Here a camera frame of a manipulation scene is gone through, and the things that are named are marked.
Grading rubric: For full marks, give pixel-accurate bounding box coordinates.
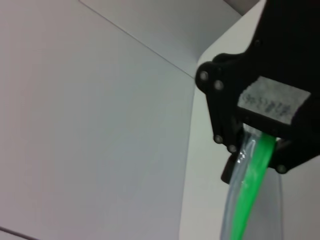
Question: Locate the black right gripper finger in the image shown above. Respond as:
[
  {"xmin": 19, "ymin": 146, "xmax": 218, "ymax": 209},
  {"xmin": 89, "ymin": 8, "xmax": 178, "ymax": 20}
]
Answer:
[
  {"xmin": 268, "ymin": 129, "xmax": 320, "ymax": 174},
  {"xmin": 195, "ymin": 61, "xmax": 245, "ymax": 185}
]

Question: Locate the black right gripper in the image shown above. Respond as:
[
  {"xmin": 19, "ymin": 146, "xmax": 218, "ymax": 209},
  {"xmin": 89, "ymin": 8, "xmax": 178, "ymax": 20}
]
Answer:
[{"xmin": 211, "ymin": 0, "xmax": 320, "ymax": 143}]

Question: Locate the clear green-zip document bag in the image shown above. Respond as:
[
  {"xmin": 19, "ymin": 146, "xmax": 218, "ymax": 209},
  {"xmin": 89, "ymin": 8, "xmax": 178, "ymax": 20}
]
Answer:
[{"xmin": 219, "ymin": 124, "xmax": 285, "ymax": 240}]

